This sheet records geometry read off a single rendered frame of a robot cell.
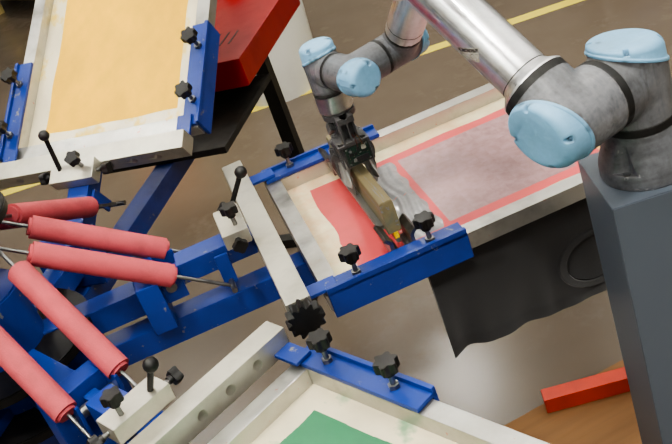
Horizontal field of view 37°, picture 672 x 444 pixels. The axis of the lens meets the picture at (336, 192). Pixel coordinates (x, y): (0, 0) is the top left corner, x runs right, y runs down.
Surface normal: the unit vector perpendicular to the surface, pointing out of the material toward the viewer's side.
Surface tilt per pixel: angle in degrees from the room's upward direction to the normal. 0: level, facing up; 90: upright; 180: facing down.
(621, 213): 90
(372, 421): 0
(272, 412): 90
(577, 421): 0
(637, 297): 90
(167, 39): 32
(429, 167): 0
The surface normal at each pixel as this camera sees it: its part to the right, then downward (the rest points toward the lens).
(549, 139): -0.69, 0.59
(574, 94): 0.09, -0.51
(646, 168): -0.30, 0.27
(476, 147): -0.30, -0.83
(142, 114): -0.37, -0.41
